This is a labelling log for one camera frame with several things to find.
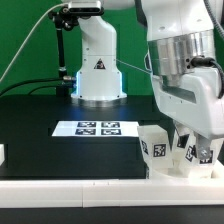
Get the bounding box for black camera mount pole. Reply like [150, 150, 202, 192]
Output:
[48, 6, 78, 97]

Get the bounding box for white L-shaped obstacle frame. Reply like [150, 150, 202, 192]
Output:
[0, 143, 224, 209]

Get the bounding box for white round stool seat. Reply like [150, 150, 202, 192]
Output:
[145, 164, 213, 179]

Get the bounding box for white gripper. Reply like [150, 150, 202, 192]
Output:
[151, 68, 224, 159]

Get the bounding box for grey depth camera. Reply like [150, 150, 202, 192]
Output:
[68, 0, 103, 16]

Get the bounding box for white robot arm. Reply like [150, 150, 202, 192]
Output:
[135, 0, 224, 159]

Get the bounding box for grey camera cable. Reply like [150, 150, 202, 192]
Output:
[0, 2, 70, 84]

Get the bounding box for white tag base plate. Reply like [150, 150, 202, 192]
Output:
[53, 121, 138, 137]

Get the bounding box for white block at left edge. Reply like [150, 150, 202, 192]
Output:
[0, 144, 5, 166]

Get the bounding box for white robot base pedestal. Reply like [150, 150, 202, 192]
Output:
[71, 16, 127, 107]

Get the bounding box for black cables at base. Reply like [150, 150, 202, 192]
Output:
[0, 75, 78, 98]

